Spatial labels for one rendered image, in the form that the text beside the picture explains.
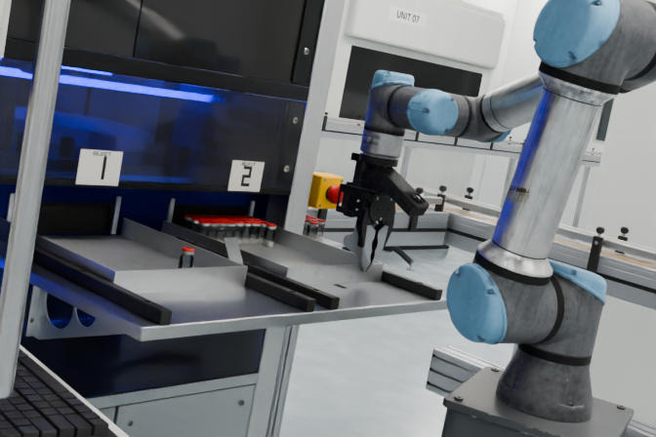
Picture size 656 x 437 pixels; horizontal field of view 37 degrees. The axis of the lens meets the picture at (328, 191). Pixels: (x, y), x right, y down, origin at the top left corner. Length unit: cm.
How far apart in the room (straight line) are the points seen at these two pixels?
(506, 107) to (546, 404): 49
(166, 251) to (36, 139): 82
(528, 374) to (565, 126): 41
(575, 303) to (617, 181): 161
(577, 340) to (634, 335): 155
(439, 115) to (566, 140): 31
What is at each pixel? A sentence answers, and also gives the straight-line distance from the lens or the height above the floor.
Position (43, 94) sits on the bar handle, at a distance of 95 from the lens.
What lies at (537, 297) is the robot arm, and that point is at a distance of 145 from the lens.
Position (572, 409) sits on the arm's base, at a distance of 157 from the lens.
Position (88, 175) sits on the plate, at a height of 101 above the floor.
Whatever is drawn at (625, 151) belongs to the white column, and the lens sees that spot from 310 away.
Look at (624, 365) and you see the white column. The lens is 312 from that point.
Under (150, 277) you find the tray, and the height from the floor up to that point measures 90.
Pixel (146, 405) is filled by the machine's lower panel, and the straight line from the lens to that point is 191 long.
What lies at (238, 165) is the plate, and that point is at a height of 104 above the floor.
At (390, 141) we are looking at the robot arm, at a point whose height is 115.
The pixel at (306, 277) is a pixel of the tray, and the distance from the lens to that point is 168.
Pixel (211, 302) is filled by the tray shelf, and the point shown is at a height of 88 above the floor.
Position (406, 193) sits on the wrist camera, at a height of 106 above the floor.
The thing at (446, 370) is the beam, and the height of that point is 51.
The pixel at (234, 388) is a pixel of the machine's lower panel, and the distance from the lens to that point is 205.
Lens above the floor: 125
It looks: 7 degrees down
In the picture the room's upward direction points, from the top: 10 degrees clockwise
